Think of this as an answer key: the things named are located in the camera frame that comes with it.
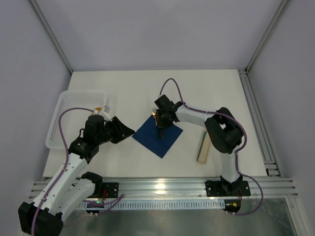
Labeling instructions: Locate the gold fork green handle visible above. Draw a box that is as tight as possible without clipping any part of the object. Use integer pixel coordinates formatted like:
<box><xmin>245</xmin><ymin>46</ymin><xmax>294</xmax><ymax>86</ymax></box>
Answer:
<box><xmin>152</xmin><ymin>108</ymin><xmax>163</xmax><ymax>140</ymax></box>

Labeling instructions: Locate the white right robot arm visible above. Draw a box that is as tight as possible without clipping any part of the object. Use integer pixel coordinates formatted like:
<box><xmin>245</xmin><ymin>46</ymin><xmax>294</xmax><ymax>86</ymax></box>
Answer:
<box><xmin>155</xmin><ymin>95</ymin><xmax>251</xmax><ymax>197</ymax></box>

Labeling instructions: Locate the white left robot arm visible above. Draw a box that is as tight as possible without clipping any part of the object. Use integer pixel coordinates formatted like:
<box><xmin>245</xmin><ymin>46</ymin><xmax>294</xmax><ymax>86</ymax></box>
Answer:
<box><xmin>18</xmin><ymin>115</ymin><xmax>135</xmax><ymax>236</ymax></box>

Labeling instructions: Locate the blue paper napkin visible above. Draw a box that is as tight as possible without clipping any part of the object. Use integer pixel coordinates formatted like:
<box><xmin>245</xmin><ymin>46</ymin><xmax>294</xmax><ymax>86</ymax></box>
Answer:
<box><xmin>132</xmin><ymin>115</ymin><xmax>183</xmax><ymax>159</ymax></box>

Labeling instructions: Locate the red bottle orange cap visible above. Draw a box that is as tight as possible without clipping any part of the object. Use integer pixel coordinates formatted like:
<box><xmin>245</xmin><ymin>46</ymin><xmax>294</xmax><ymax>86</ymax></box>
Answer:
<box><xmin>95</xmin><ymin>107</ymin><xmax>101</xmax><ymax>114</ymax></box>

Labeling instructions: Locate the white plastic basket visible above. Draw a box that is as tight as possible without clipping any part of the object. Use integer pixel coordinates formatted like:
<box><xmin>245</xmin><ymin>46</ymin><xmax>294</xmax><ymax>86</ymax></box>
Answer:
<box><xmin>45</xmin><ymin>90</ymin><xmax>107</xmax><ymax>150</ymax></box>

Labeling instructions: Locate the teal plastic knife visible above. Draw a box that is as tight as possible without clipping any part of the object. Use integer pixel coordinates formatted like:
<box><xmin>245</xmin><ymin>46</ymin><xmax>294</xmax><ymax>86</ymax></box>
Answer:
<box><xmin>198</xmin><ymin>133</ymin><xmax>206</xmax><ymax>155</ymax></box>

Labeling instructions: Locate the beige cutlery tray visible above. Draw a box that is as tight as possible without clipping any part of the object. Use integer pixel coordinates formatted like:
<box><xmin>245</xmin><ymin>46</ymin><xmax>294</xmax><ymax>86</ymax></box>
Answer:
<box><xmin>196</xmin><ymin>129</ymin><xmax>211</xmax><ymax>165</ymax></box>

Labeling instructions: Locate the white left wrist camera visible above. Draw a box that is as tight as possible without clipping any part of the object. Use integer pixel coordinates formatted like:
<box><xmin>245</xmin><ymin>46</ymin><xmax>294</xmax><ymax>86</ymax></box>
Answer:
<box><xmin>92</xmin><ymin>105</ymin><xmax>111</xmax><ymax>121</ymax></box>

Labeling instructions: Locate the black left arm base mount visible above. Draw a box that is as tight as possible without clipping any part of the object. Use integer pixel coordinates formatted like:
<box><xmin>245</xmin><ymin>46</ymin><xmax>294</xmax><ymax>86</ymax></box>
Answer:
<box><xmin>92</xmin><ymin>182</ymin><xmax>119</xmax><ymax>199</ymax></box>

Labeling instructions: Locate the aluminium table edge rail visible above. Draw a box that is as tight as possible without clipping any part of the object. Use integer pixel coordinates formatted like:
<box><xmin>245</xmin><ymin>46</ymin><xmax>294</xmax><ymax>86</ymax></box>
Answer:
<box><xmin>103</xmin><ymin>177</ymin><xmax>298</xmax><ymax>200</ymax></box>

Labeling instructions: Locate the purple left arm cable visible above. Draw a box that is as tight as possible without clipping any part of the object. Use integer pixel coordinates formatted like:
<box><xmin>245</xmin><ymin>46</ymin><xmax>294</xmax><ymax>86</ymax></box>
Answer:
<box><xmin>31</xmin><ymin>107</ymin><xmax>125</xmax><ymax>236</ymax></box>

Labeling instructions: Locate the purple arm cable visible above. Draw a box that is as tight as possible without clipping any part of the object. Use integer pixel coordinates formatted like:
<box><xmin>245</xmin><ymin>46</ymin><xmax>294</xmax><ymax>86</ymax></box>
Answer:
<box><xmin>158</xmin><ymin>78</ymin><xmax>264</xmax><ymax>216</ymax></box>
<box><xmin>31</xmin><ymin>107</ymin><xmax>125</xmax><ymax>236</ymax></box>

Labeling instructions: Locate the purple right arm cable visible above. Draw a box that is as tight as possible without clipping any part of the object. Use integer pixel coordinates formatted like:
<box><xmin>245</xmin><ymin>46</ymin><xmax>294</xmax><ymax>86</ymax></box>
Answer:
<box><xmin>158</xmin><ymin>78</ymin><xmax>264</xmax><ymax>216</ymax></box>

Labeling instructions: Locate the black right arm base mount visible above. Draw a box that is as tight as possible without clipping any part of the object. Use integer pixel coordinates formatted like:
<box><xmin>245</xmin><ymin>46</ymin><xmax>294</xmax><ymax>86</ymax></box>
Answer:
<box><xmin>205</xmin><ymin>180</ymin><xmax>251</xmax><ymax>197</ymax></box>

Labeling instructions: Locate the white slotted cable duct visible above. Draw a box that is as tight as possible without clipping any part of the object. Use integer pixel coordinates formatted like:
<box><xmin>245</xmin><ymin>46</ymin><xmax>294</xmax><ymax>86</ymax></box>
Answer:
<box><xmin>76</xmin><ymin>199</ymin><xmax>225</xmax><ymax>211</ymax></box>

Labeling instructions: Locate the aluminium side rail right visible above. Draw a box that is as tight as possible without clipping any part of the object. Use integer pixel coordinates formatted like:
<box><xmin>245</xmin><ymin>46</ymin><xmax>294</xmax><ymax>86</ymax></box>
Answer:
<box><xmin>238</xmin><ymin>68</ymin><xmax>282</xmax><ymax>178</ymax></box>

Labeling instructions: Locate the aluminium frame post left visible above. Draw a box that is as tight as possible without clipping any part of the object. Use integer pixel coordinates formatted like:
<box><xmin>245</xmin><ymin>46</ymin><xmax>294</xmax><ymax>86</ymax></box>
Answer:
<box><xmin>27</xmin><ymin>0</ymin><xmax>73</xmax><ymax>75</ymax></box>

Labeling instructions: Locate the aluminium frame post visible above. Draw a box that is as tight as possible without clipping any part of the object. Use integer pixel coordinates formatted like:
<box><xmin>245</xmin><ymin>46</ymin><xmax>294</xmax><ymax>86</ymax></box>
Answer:
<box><xmin>27</xmin><ymin>0</ymin><xmax>73</xmax><ymax>75</ymax></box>
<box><xmin>245</xmin><ymin>0</ymin><xmax>292</xmax><ymax>73</ymax></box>

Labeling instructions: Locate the aluminium frame post right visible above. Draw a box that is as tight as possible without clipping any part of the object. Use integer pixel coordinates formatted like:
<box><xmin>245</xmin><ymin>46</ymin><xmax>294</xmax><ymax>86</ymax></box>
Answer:
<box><xmin>245</xmin><ymin>0</ymin><xmax>292</xmax><ymax>73</ymax></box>

